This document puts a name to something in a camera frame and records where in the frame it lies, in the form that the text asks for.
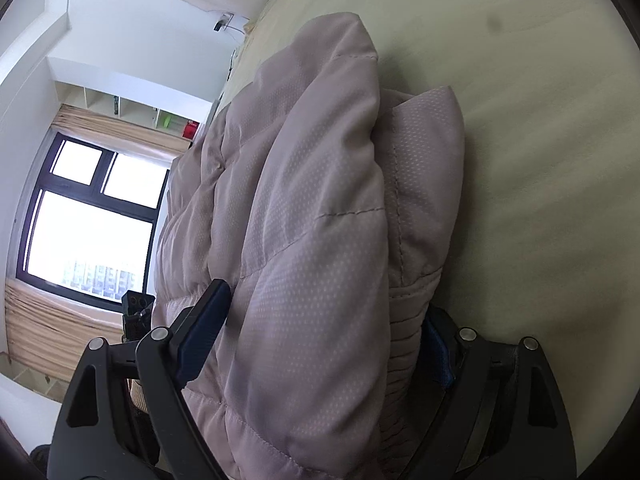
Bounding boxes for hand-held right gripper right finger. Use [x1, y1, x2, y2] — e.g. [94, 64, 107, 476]
[400, 305, 578, 480]

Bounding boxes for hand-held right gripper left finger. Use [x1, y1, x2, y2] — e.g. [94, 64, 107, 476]
[46, 278, 233, 480]

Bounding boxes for mauve puffer jacket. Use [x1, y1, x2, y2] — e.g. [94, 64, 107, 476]
[150, 11, 466, 480]

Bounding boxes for beige curtain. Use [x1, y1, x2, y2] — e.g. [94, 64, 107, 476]
[52, 104, 193, 163]
[4, 280, 128, 393]

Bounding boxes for black framed window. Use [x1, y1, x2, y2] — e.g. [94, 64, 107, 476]
[15, 131, 171, 313]

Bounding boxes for bed with cream sheet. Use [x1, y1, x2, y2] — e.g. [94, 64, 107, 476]
[197, 0, 638, 476]

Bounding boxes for white wall shelf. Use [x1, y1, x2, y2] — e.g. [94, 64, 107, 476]
[52, 80, 201, 140]

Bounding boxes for wall plug with cable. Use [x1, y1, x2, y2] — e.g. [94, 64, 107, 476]
[213, 11, 251, 37]

